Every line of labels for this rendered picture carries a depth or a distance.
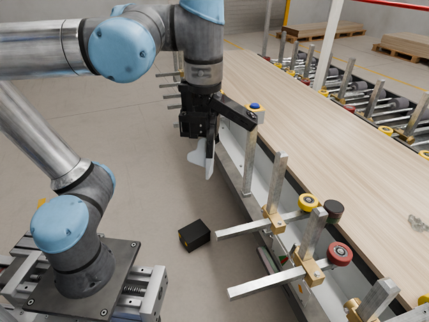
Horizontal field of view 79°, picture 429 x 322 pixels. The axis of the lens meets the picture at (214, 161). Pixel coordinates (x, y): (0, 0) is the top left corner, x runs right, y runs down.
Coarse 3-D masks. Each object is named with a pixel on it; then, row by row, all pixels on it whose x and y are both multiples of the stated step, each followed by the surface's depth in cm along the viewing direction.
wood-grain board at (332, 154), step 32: (224, 64) 265; (256, 64) 265; (256, 96) 199; (288, 96) 199; (320, 96) 199; (288, 128) 160; (320, 128) 160; (352, 128) 160; (288, 160) 134; (320, 160) 134; (352, 160) 134; (384, 160) 134; (416, 160) 134; (320, 192) 115; (352, 192) 115; (384, 192) 115; (416, 192) 115; (352, 224) 101; (384, 224) 101; (384, 256) 90; (416, 256) 90; (416, 288) 81
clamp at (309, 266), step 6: (294, 252) 95; (294, 258) 96; (300, 258) 93; (312, 258) 93; (300, 264) 92; (306, 264) 91; (312, 264) 91; (306, 270) 89; (312, 270) 89; (318, 270) 89; (306, 276) 89; (312, 276) 87; (324, 276) 87; (306, 282) 90; (312, 282) 87; (318, 282) 88
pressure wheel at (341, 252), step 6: (330, 246) 92; (336, 246) 93; (342, 246) 92; (330, 252) 90; (336, 252) 91; (342, 252) 90; (348, 252) 90; (330, 258) 91; (336, 258) 89; (342, 258) 88; (348, 258) 88; (336, 264) 90; (342, 264) 89
